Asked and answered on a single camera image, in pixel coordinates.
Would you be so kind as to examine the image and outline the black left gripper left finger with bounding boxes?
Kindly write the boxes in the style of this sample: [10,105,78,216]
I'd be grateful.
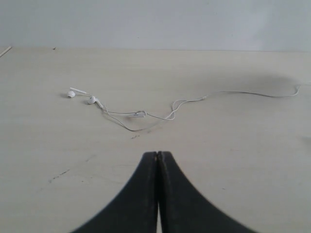
[74,152,158,233]

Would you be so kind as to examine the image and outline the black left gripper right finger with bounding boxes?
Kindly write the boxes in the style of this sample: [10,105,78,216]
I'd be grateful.
[157,151,253,233]

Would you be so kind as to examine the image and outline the white wired earphones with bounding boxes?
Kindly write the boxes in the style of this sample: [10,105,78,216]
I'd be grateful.
[65,83,311,133]

